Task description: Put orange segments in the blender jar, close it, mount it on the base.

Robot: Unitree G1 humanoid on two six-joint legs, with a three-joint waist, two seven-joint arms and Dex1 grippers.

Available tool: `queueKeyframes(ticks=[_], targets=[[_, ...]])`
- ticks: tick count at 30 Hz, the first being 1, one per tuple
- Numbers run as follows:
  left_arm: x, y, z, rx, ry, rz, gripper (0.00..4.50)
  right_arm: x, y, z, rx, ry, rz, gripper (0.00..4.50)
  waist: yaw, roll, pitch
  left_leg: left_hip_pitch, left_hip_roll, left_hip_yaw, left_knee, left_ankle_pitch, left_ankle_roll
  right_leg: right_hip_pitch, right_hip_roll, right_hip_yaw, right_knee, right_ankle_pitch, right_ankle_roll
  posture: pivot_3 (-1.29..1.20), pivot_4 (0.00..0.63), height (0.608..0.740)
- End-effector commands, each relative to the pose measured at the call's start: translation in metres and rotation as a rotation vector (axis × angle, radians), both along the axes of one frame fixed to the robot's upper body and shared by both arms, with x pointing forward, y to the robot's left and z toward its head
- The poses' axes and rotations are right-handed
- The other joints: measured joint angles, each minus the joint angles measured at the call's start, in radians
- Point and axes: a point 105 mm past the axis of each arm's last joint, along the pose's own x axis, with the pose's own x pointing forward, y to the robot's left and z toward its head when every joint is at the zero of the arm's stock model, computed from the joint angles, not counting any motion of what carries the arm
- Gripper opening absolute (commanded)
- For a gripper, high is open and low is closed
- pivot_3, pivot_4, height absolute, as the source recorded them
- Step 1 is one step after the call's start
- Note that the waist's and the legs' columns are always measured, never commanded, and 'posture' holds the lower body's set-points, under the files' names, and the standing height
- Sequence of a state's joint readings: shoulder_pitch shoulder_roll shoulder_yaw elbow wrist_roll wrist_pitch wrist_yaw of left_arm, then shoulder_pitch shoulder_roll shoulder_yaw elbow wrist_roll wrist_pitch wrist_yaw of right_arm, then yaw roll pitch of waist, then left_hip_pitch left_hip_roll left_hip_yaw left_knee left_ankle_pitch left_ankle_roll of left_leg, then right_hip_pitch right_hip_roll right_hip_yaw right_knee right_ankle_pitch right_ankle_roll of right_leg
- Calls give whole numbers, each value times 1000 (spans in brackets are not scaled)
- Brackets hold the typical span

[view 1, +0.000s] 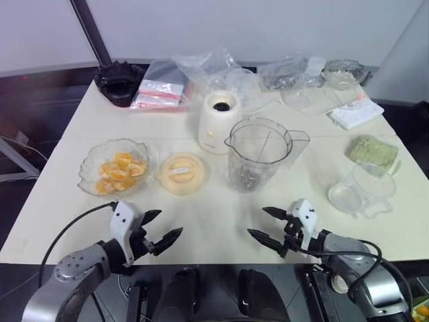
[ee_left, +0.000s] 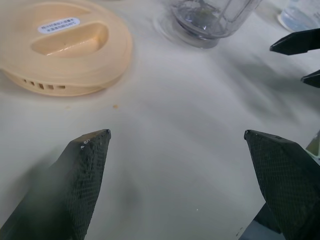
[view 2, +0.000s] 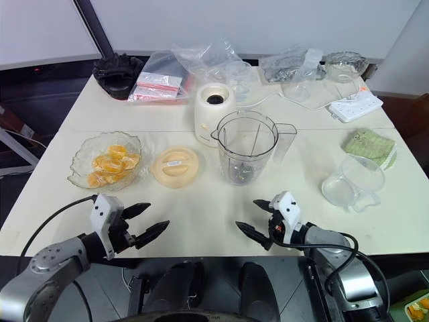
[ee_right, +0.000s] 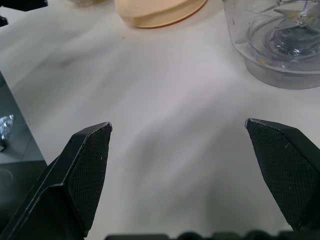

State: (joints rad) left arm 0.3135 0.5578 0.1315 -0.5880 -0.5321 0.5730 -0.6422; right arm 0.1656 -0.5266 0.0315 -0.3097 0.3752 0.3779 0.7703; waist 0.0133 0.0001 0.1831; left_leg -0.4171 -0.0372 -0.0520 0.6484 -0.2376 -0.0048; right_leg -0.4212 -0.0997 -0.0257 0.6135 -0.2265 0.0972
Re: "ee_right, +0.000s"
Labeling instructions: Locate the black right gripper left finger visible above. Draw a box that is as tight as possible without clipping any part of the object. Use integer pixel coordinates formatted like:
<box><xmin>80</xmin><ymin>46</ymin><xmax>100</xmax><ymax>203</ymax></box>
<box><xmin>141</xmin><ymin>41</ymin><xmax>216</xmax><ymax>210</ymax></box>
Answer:
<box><xmin>0</xmin><ymin>121</ymin><xmax>113</xmax><ymax>240</ymax></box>

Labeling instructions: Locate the beige round lid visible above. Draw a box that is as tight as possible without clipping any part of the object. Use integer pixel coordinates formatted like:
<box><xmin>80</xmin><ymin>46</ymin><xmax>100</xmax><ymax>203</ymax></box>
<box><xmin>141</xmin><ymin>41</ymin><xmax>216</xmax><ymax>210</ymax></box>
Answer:
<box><xmin>114</xmin><ymin>0</ymin><xmax>209</xmax><ymax>29</ymax></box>

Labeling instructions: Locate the crumpled shiny plastic wrap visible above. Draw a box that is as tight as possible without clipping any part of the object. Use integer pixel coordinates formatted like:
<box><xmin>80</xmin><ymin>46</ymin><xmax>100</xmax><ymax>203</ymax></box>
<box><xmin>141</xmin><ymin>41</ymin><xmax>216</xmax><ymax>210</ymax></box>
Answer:
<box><xmin>0</xmin><ymin>114</ymin><xmax>15</xmax><ymax>149</ymax></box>

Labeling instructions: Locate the clear plastic jar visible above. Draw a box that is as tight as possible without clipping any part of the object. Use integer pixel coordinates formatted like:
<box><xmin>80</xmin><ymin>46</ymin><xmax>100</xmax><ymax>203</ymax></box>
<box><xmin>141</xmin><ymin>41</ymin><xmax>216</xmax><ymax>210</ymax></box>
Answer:
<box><xmin>222</xmin><ymin>0</ymin><xmax>320</xmax><ymax>90</ymax></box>

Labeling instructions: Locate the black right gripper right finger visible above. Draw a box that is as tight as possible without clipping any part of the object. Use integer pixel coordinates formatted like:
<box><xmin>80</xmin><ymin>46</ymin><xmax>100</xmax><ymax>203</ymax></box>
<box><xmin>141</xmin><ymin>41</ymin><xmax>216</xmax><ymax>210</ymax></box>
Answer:
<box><xmin>244</xmin><ymin>118</ymin><xmax>320</xmax><ymax>232</ymax></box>

